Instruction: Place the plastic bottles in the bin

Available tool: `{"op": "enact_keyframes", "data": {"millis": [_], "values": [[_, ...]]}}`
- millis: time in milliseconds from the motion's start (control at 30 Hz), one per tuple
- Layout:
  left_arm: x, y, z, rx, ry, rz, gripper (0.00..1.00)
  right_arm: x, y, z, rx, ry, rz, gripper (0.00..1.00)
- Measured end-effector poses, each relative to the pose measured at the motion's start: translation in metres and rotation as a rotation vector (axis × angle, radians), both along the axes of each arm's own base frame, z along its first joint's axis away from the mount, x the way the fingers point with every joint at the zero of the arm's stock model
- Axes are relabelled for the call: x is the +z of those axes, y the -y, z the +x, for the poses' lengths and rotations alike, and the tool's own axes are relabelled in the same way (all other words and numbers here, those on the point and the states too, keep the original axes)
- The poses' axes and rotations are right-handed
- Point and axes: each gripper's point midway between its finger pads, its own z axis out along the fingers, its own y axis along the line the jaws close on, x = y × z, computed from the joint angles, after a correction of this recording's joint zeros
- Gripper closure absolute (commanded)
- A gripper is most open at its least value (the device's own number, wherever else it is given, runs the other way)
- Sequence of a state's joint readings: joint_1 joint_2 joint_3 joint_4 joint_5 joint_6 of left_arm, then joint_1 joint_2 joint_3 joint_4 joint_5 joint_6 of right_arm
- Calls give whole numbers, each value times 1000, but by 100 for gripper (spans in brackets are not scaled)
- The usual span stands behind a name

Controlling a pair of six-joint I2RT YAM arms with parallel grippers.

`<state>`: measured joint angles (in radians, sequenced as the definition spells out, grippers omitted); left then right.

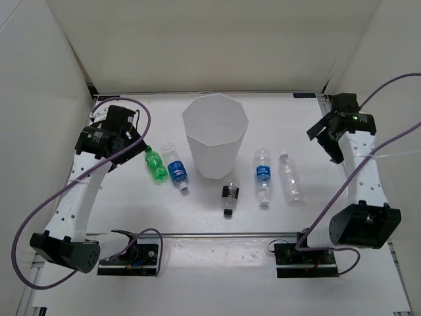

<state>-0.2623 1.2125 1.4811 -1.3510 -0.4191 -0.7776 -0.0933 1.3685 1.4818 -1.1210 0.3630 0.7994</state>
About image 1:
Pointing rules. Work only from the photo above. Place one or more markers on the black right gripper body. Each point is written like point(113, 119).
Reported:
point(329, 122)

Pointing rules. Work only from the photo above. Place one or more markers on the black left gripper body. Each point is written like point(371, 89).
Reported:
point(133, 135)

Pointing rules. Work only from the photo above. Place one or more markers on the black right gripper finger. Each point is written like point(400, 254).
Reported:
point(319, 126)
point(330, 146)

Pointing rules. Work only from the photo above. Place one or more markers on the green plastic soda bottle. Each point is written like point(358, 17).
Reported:
point(155, 165)

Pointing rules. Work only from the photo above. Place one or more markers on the blue label Pocari bottle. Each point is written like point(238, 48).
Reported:
point(175, 168)

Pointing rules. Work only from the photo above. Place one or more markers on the clear unlabelled plastic bottle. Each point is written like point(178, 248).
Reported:
point(291, 185)

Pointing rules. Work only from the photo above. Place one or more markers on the blue label Aquarius bottle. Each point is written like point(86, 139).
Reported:
point(263, 173)

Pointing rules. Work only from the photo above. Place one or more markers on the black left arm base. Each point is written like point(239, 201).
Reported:
point(142, 259)

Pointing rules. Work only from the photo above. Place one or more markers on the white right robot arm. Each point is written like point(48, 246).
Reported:
point(348, 136)

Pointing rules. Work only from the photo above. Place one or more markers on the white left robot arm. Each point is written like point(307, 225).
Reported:
point(109, 141)

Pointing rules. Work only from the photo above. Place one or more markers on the white octagonal plastic bin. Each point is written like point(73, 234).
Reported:
point(215, 127)

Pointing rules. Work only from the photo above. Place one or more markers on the small black label bottle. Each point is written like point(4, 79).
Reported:
point(230, 194)

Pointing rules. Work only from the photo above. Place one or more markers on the aluminium rail across table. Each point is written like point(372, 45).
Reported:
point(151, 232)

